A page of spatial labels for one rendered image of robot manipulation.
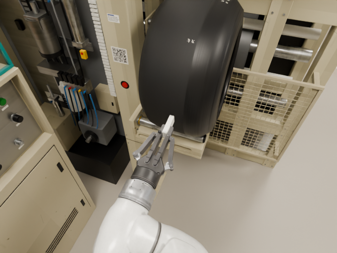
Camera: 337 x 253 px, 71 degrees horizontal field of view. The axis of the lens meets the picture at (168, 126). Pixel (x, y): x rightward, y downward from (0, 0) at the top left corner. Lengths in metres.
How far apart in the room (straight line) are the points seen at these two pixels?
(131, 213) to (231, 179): 1.58
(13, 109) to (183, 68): 0.72
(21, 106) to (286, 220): 1.85
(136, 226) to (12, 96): 0.76
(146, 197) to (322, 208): 1.81
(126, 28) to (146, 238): 0.75
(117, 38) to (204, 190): 1.39
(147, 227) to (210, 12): 0.66
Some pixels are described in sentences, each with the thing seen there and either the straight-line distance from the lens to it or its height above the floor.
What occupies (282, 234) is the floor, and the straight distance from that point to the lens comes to 2.04.
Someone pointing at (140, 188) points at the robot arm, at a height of 1.23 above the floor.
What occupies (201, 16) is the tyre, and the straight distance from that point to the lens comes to 0.85.
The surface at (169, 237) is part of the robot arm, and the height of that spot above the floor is 1.18.
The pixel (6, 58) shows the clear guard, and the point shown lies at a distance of 1.06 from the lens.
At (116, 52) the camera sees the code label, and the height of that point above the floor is 1.23.
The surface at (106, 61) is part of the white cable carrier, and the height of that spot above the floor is 1.16.
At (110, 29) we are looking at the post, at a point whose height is 1.33.
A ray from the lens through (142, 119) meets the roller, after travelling 1.19.
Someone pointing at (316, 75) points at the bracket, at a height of 0.98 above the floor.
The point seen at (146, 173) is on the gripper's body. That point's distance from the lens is 0.64.
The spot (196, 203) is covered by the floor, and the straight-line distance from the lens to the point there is 1.96.
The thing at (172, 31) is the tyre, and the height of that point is 1.42.
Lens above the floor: 1.79
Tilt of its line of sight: 48 degrees down
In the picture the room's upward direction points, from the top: straight up
